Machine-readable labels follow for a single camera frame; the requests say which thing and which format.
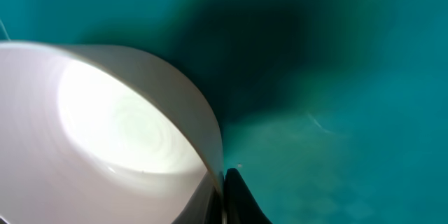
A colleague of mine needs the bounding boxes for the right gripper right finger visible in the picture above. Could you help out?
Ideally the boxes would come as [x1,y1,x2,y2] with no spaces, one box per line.
[223,168,272,224]

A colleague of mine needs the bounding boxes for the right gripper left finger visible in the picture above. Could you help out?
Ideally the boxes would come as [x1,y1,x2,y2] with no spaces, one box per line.
[173,173,223,224]

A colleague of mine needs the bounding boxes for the pink bowl with rice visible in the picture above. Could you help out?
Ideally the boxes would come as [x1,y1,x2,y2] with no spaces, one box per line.
[1,41,223,224]

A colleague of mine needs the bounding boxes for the teal plastic tray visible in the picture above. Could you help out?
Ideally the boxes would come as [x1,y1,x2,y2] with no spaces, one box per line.
[1,0,447,223]

